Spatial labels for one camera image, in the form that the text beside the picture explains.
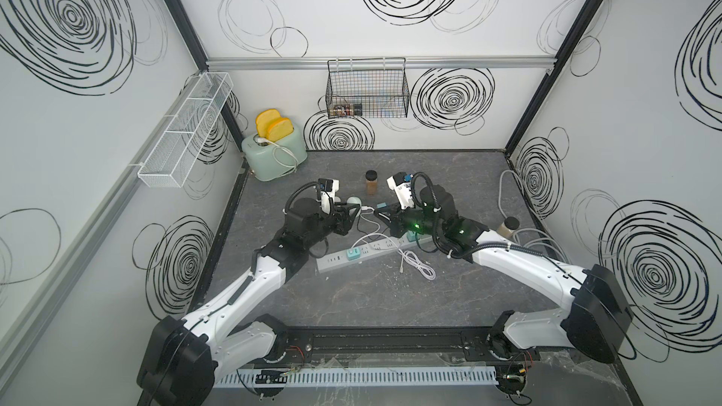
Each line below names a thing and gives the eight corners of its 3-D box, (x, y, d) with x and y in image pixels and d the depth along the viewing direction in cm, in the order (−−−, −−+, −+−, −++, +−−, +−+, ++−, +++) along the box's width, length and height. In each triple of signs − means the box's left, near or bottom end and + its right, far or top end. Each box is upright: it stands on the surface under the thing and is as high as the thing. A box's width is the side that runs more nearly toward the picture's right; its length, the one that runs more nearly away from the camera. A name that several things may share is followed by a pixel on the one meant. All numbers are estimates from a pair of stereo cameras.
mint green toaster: (252, 183, 112) (237, 153, 99) (260, 160, 120) (247, 129, 107) (301, 183, 112) (292, 153, 99) (305, 160, 120) (298, 129, 107)
